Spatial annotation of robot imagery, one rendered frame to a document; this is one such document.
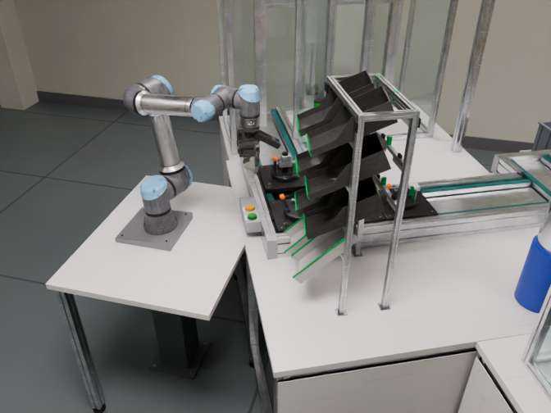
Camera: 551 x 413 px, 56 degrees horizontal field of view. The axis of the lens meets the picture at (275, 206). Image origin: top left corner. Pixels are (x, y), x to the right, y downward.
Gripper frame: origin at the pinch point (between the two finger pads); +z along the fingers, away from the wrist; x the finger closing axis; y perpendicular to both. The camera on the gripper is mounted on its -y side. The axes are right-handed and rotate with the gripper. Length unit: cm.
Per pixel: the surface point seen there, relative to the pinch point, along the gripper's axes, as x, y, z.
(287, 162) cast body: -36.8, -20.7, 18.1
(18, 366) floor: -27, 129, 123
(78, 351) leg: 10, 84, 79
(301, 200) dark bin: 19.6, -14.1, 3.5
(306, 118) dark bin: 16.9, -15.5, -28.9
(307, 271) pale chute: 43.3, -11.2, 18.7
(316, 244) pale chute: 31.7, -17.7, 16.2
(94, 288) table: 16, 69, 37
